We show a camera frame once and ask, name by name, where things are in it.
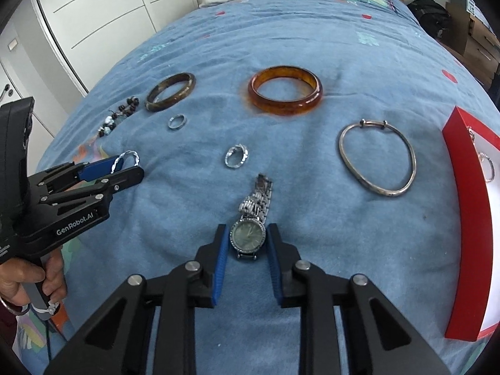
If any silver chain in box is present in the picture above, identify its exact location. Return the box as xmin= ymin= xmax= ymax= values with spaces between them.
xmin=467 ymin=127 xmax=497 ymax=183

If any black bag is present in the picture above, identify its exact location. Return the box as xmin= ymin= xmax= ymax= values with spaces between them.
xmin=406 ymin=0 xmax=454 ymax=40

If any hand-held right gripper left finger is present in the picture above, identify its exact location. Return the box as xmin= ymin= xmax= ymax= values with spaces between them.
xmin=43 ymin=224 xmax=228 ymax=375

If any thin silver bracelet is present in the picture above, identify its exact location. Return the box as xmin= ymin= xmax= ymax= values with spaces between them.
xmin=338 ymin=119 xmax=417 ymax=198

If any amber bangle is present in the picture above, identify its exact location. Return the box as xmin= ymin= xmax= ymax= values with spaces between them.
xmin=249 ymin=66 xmax=324 ymax=117

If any twisted silver ring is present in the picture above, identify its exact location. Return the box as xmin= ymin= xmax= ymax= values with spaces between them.
xmin=111 ymin=149 xmax=140 ymax=174

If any ornate silver ring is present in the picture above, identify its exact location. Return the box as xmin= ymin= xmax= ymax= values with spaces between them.
xmin=224 ymin=144 xmax=249 ymax=169

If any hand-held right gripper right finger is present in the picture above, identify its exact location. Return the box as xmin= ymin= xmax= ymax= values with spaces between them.
xmin=267 ymin=222 xmax=454 ymax=375

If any silver wrist watch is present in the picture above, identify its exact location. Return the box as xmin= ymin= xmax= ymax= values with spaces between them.
xmin=228 ymin=174 xmax=274 ymax=260

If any person's left hand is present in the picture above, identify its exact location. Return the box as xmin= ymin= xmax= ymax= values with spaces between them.
xmin=0 ymin=248 xmax=68 ymax=307

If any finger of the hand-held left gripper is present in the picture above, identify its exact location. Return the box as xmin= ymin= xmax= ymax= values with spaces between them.
xmin=37 ymin=166 xmax=145 ymax=208
xmin=27 ymin=155 xmax=128 ymax=188

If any wooden drawer cabinet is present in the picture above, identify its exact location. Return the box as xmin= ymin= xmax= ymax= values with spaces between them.
xmin=445 ymin=2 xmax=500 ymax=87

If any white wardrobe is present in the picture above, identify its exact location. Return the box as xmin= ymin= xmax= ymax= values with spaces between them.
xmin=0 ymin=0 xmax=204 ymax=149

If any thin silver wrist bangle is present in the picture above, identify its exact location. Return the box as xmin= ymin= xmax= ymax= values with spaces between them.
xmin=0 ymin=296 xmax=31 ymax=316

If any red jewelry box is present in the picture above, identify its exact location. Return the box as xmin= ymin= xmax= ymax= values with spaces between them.
xmin=442 ymin=106 xmax=500 ymax=341

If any brown stone bangle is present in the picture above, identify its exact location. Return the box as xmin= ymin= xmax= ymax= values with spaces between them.
xmin=144 ymin=72 xmax=197 ymax=113

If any dark beaded bracelet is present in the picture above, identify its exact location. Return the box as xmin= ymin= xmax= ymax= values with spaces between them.
xmin=97 ymin=96 xmax=140 ymax=137

